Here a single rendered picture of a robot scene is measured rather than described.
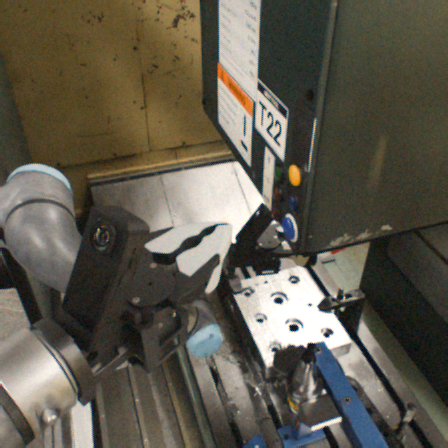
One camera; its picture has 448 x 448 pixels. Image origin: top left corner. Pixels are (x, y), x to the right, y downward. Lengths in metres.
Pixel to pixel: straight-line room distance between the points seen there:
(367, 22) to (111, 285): 0.33
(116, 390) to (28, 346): 1.14
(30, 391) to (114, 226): 0.13
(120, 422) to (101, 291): 1.08
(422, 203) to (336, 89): 0.23
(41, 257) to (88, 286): 0.43
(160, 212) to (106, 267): 1.60
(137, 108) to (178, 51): 0.26
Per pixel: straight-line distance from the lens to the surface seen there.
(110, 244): 0.37
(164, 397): 1.46
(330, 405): 0.89
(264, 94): 0.63
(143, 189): 2.03
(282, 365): 0.92
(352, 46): 0.49
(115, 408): 1.48
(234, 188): 2.06
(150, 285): 0.42
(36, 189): 0.88
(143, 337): 0.42
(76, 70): 1.83
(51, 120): 1.90
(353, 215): 0.61
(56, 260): 0.81
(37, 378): 0.38
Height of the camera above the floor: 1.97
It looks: 39 degrees down
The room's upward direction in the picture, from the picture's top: straight up
